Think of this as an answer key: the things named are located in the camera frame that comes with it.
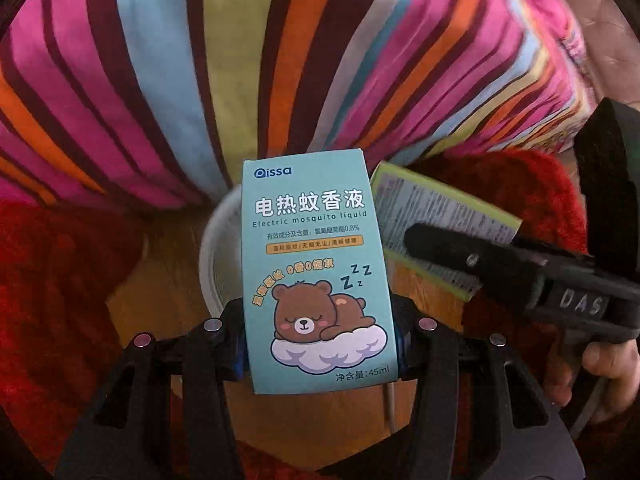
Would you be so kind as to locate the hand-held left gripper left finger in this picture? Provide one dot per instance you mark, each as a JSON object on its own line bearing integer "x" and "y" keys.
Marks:
{"x": 239, "y": 357}

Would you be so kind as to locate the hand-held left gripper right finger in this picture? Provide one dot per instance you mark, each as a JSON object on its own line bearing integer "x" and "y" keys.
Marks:
{"x": 403, "y": 345}

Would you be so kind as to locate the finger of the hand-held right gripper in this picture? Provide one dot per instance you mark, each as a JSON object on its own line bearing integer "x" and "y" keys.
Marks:
{"x": 465, "y": 260}

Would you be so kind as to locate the green carton with white label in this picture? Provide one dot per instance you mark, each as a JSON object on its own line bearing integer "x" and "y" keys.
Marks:
{"x": 400, "y": 210}

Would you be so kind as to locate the white mesh plastic wastebasket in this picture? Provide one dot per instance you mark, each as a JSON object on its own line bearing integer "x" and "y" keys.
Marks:
{"x": 220, "y": 260}

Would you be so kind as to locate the light blue bear print carton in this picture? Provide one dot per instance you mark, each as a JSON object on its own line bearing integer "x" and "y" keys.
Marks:
{"x": 310, "y": 240}

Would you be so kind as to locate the person's right hand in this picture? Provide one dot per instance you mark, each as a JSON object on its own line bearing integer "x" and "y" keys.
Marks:
{"x": 610, "y": 362}

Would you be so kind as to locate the red fluffy blanket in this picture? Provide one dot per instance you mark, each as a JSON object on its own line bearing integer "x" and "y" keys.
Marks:
{"x": 50, "y": 285}

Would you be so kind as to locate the beige quilted fabric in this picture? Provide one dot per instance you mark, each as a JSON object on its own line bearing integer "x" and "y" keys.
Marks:
{"x": 610, "y": 50}

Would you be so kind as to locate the pink fuzzy cloth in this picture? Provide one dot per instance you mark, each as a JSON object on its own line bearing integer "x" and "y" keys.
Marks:
{"x": 550, "y": 5}

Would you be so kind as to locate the striped multicolour blanket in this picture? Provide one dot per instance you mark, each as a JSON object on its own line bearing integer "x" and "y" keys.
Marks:
{"x": 150, "y": 85}

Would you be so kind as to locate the metal tube frame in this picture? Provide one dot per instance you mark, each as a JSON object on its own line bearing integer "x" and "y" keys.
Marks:
{"x": 391, "y": 407}

